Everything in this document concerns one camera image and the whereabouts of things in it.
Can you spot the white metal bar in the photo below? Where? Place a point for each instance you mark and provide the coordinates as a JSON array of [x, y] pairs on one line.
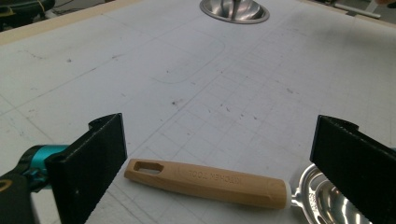
[[355, 10]]

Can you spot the dark bag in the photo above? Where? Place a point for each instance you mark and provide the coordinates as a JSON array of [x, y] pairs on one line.
[[21, 11]]

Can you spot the teal and black kitchen tool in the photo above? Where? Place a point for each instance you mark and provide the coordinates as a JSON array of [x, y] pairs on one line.
[[29, 174]]

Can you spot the stainless steel bowl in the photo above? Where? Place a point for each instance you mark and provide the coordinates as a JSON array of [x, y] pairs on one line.
[[235, 11]]

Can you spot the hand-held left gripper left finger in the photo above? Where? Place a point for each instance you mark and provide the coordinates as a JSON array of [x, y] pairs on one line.
[[90, 165]]

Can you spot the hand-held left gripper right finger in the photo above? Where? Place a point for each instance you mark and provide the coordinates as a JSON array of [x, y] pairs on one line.
[[355, 166]]

